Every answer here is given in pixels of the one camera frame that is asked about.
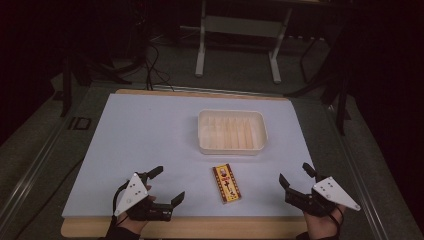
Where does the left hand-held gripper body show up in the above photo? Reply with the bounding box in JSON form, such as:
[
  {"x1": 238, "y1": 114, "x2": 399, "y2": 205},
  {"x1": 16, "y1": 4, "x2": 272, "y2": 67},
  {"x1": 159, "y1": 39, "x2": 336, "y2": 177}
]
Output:
[{"x1": 113, "y1": 171, "x2": 175, "y2": 222}]

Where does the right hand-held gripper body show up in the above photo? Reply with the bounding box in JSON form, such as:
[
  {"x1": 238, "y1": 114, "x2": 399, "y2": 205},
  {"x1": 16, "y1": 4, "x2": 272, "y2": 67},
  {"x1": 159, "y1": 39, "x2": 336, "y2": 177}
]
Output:
[{"x1": 284, "y1": 176, "x2": 362, "y2": 218}]

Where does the person's left hand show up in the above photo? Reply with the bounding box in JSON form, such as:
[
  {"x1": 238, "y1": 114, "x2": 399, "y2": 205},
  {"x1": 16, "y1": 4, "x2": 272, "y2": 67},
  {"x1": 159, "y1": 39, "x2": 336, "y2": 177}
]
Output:
[{"x1": 114, "y1": 184, "x2": 157, "y2": 236}]

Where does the person's right hand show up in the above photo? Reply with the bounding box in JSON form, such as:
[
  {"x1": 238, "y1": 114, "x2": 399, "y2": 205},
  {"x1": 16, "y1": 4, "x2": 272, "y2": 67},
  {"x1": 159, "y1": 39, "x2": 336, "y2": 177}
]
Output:
[{"x1": 303, "y1": 205, "x2": 346, "y2": 240}]

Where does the pale blue table mat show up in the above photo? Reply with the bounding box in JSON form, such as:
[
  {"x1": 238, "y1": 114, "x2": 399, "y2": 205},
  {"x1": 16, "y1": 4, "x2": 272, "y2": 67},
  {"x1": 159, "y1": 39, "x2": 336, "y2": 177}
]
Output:
[{"x1": 61, "y1": 92, "x2": 316, "y2": 219}]

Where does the yellow and red snack box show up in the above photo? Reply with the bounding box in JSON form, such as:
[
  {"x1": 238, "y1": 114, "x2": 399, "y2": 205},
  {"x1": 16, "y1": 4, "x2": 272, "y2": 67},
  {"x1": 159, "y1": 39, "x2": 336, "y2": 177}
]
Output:
[{"x1": 212, "y1": 163, "x2": 242, "y2": 205}]

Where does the white plastic tray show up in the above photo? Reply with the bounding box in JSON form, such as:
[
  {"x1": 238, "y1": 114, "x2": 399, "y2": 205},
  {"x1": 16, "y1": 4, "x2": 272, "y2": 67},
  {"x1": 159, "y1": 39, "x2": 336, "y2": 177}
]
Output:
[{"x1": 197, "y1": 108, "x2": 269, "y2": 156}]

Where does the black stand leg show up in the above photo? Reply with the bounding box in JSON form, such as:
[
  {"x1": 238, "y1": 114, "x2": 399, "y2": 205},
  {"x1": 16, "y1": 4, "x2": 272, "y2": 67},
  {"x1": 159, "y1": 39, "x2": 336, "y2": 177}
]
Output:
[
  {"x1": 284, "y1": 36, "x2": 352, "y2": 136},
  {"x1": 59, "y1": 56, "x2": 133, "y2": 118}
]

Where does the black floor box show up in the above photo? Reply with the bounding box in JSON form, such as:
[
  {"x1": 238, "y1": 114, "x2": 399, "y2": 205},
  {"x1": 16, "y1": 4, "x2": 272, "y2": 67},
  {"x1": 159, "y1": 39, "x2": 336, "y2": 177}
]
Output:
[{"x1": 68, "y1": 116, "x2": 92, "y2": 131}]

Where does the white metal stand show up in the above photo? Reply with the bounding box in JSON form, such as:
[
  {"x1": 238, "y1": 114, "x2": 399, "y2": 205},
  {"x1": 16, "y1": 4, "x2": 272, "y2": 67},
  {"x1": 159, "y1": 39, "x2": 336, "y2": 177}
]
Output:
[{"x1": 194, "y1": 0, "x2": 294, "y2": 85}]

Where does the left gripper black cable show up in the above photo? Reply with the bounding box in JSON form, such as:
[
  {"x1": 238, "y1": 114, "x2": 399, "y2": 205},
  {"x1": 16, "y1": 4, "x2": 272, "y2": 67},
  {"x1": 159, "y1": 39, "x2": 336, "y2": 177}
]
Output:
[{"x1": 111, "y1": 181, "x2": 130, "y2": 228}]

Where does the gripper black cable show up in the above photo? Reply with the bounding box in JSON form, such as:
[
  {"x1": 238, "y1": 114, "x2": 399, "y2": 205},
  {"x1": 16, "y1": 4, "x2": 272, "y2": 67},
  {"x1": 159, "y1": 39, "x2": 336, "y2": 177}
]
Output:
[
  {"x1": 111, "y1": 181, "x2": 130, "y2": 228},
  {"x1": 328, "y1": 205, "x2": 346, "y2": 238}
]

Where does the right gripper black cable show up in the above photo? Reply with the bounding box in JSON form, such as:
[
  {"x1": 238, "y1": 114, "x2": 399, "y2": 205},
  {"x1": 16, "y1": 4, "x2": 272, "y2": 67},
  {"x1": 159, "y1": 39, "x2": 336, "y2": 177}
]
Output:
[{"x1": 328, "y1": 205, "x2": 346, "y2": 238}]

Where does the metal floor rail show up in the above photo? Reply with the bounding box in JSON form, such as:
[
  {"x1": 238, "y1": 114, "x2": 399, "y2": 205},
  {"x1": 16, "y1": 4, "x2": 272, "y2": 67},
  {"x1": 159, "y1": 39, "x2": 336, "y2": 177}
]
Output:
[
  {"x1": 0, "y1": 109, "x2": 73, "y2": 226},
  {"x1": 324, "y1": 103, "x2": 391, "y2": 240}
]

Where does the black cable on floor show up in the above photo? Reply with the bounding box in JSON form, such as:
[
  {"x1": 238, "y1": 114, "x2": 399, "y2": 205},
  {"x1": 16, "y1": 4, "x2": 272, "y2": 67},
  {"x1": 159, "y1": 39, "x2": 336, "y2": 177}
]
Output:
[{"x1": 143, "y1": 43, "x2": 175, "y2": 92}]

